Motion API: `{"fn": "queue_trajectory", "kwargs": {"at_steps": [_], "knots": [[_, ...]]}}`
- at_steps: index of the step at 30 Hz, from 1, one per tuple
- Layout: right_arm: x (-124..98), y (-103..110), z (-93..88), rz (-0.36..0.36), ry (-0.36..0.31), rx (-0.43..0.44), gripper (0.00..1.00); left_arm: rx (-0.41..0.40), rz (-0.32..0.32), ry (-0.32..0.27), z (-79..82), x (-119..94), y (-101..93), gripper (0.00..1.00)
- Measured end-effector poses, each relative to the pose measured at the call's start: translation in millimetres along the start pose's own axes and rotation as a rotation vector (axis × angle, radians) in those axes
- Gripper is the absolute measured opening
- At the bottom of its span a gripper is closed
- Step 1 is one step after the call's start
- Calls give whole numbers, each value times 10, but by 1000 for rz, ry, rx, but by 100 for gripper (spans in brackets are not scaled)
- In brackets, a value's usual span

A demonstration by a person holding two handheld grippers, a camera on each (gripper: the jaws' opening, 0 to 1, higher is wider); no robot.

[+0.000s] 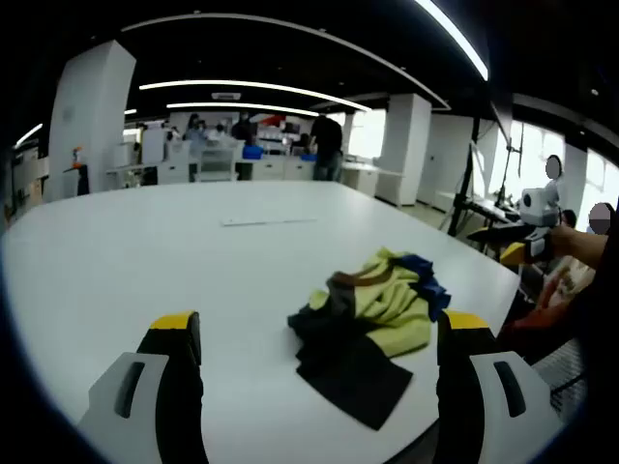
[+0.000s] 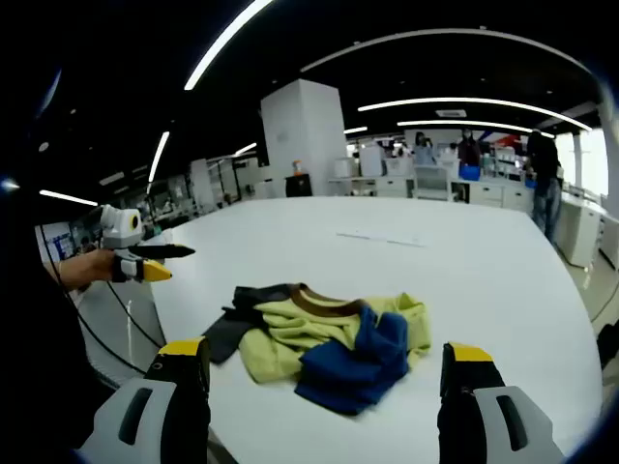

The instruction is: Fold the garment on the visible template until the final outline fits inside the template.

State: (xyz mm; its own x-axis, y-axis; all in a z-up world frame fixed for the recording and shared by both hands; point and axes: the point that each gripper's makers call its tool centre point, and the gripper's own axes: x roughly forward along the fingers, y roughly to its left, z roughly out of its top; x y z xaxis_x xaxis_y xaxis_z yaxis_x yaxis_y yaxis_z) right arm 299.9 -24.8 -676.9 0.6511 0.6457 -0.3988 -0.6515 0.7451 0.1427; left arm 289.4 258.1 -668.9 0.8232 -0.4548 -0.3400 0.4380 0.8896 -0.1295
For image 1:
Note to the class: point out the long thin ceiling light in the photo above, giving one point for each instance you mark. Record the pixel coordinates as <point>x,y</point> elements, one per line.
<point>193,83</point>

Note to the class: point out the white cabinet row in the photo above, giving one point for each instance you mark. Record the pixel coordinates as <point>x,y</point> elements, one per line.
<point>271,169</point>

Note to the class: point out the white metal cart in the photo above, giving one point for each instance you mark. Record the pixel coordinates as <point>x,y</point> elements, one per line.
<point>217,162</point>

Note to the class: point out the white counter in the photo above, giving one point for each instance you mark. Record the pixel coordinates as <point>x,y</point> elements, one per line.
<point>367,181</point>

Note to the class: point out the white perforated strip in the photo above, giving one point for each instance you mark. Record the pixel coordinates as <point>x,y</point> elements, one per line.
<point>268,222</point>

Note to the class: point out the black desk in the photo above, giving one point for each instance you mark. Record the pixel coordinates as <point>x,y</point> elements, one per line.
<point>488,208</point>

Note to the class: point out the black pedestal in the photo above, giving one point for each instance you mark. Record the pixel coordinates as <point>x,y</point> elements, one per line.
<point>79,181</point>

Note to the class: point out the ceiling air vent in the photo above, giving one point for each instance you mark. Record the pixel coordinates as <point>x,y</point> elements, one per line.
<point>226,96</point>

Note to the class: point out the yellow garment grey blue sleeves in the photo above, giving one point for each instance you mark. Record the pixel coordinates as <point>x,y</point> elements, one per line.
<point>396,314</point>

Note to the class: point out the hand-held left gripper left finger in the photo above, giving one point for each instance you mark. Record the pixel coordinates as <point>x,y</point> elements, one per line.
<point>145,386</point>

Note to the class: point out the blue bin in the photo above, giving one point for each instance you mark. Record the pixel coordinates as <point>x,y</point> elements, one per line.
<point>254,152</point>
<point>309,157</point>

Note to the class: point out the black stand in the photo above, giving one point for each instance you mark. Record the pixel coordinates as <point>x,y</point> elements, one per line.
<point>454,220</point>

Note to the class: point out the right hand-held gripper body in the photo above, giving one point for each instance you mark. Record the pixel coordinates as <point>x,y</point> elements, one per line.
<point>537,205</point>

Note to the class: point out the black mesh chair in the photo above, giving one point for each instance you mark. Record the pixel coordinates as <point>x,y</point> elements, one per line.
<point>561,372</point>

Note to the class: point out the wide ceiling light strip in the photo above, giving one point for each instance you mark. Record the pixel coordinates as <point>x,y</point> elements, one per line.
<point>464,41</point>

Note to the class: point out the person's dark sleeve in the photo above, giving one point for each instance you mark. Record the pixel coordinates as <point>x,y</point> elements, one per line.
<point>607,290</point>

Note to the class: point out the small orange object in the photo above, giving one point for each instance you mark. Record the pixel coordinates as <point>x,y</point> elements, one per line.
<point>76,157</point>

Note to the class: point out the short thin ceiling light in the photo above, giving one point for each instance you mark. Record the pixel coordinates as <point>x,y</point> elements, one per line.
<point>232,105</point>

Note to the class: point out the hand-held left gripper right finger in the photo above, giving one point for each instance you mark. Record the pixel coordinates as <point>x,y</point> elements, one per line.
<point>483,386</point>

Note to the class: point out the white square pillar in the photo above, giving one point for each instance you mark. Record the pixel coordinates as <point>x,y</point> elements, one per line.
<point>403,145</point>
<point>92,121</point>

